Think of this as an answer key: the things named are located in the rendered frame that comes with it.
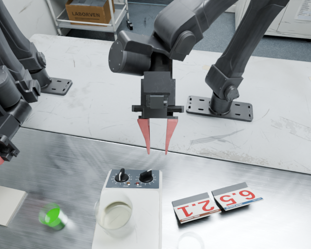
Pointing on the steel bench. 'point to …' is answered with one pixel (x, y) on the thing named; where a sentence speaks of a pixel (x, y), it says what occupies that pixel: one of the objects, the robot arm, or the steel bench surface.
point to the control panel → (133, 178)
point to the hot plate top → (152, 213)
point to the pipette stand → (4, 204)
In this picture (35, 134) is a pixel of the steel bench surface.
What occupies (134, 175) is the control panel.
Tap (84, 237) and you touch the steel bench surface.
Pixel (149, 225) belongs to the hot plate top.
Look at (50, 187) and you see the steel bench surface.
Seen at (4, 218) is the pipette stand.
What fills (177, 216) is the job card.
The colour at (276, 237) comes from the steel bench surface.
